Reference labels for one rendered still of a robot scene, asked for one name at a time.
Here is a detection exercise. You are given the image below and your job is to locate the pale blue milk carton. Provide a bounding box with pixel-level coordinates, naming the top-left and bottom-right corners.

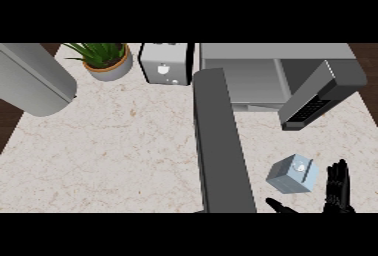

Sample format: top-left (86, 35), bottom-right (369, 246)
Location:
top-left (265, 153), bottom-right (321, 194)

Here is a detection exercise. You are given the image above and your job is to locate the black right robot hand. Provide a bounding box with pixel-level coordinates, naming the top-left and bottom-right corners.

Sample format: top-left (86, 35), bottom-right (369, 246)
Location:
top-left (265, 158), bottom-right (358, 214)

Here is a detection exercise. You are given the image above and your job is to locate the grey microwave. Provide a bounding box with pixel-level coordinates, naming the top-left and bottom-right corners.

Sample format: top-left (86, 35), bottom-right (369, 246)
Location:
top-left (200, 43), bottom-right (369, 132)

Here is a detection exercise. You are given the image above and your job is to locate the green plant in grey pot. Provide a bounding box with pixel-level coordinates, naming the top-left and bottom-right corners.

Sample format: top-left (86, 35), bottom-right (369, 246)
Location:
top-left (62, 43), bottom-right (135, 82)

